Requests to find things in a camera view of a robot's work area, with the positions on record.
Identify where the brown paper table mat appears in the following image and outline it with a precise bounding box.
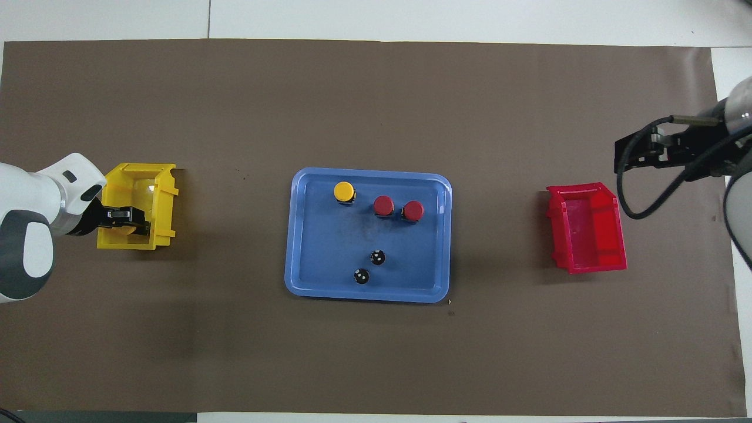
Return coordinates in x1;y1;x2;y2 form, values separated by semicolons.
0;39;747;417

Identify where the red plastic storage bin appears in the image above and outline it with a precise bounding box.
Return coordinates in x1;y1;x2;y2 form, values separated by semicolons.
546;182;628;275

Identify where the yellow plastic storage bin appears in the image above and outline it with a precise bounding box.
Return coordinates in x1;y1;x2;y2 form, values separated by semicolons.
96;163;179;251

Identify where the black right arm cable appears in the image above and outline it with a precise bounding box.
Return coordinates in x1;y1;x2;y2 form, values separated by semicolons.
617;115;752;220

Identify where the blue plastic tray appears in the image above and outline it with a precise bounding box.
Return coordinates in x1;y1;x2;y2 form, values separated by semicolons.
284;167;453;304

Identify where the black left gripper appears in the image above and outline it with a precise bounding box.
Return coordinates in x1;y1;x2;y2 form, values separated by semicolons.
75;197;147;237

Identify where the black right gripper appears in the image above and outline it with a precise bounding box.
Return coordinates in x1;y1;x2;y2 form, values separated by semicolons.
615;120;733;182

